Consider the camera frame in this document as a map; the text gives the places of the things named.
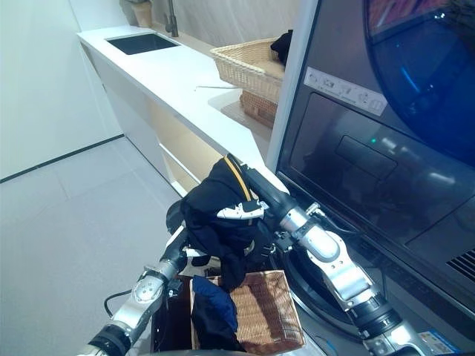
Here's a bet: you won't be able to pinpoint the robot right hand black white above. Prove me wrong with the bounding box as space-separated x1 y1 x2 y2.
217 168 295 223

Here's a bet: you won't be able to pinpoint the robot left hand black white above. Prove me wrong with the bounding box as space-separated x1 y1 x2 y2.
159 225 212 268

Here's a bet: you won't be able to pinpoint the black garment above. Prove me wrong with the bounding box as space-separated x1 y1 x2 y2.
180 154 270 292

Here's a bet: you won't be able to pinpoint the round glass washing machine door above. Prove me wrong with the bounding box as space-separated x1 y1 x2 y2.
166 202 186 234

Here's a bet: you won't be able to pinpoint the dark grey washing machine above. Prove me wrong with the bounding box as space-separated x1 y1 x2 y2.
259 174 475 356

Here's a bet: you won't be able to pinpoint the navy blue garment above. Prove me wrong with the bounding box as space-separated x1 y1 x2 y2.
191 276 246 352

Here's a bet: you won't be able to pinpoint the dark brown tray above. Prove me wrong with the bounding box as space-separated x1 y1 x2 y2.
150 274 194 353

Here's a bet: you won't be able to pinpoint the small brown wicker basket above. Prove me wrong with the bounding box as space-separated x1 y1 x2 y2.
239 88 279 129

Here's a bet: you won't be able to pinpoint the robot grey torso and legs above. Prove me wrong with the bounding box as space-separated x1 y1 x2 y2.
177 346 253 356

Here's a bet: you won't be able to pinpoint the brown wicker laundry basket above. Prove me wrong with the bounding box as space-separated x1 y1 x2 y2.
189 269 306 352

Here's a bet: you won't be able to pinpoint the white pictogram sticker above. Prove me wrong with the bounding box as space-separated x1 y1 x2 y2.
304 67 387 115

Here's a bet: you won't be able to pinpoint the light wicker basket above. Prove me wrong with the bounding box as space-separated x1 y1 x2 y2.
210 36 294 98

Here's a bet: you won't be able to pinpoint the black cloth in light basket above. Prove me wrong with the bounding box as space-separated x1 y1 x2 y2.
269 29 294 67

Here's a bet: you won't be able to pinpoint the black inset sink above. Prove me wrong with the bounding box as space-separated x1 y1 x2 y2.
105 33 182 56

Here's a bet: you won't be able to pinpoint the dark tall faucet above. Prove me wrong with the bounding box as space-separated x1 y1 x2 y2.
165 0 180 38

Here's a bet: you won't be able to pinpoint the blue white energy label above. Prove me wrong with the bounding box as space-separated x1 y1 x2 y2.
417 328 452 352

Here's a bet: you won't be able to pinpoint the flower pot with white flowers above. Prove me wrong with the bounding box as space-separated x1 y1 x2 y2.
124 0 154 27

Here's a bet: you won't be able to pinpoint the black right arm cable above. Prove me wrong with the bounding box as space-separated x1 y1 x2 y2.
315 207 363 238

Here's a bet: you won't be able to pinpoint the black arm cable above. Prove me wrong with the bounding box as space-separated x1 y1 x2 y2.
103 289 134 318
315 207 363 238

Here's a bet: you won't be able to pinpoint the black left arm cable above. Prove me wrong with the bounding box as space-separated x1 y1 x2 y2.
103 289 134 318

